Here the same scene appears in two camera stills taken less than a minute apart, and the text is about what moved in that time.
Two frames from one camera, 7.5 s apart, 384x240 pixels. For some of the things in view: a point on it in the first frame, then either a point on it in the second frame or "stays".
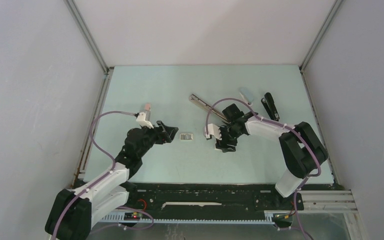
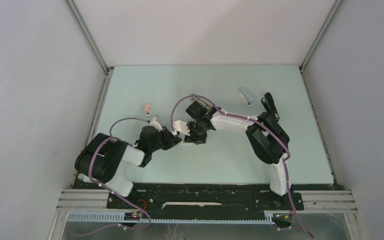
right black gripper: x=222 y=145 -> x=193 y=138
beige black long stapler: x=204 y=105 stays
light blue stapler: x=246 y=95 stays
